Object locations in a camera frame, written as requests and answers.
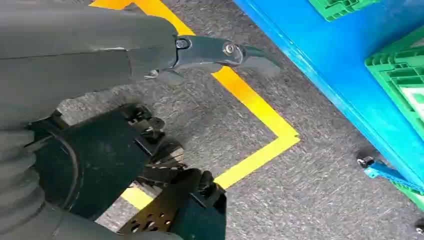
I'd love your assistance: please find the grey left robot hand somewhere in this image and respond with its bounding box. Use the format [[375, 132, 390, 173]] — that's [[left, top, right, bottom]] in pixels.
[[0, 0, 283, 131]]

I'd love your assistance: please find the black robot leg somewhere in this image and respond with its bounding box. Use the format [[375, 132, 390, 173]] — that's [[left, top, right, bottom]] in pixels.
[[25, 103, 188, 222]]

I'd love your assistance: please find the yellow floor tape marking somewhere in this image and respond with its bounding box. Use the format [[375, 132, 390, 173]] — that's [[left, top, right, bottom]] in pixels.
[[89, 0, 301, 211]]

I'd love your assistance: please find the black robot foot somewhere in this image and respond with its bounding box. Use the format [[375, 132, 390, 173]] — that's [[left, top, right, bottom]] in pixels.
[[117, 168, 228, 240]]

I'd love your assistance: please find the blue table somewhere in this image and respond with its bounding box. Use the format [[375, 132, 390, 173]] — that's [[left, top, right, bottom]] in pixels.
[[232, 0, 424, 197]]

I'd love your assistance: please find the green plastic crate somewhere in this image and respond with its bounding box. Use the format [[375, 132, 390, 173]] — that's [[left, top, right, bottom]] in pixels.
[[393, 181, 424, 213], [308, 0, 382, 23], [364, 25, 424, 142]]

